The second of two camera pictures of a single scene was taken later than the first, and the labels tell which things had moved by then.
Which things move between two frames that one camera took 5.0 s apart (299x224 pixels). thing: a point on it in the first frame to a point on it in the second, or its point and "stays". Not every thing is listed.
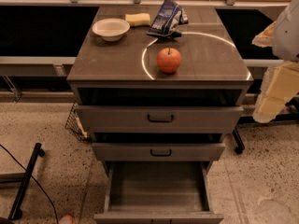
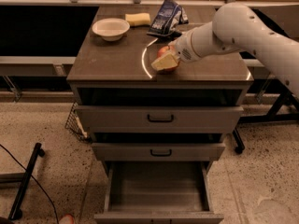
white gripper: x=287 y=36 to x=184 y=49
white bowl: x=110 y=29 stays
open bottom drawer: x=158 y=192 stays
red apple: x=169 y=60 stays
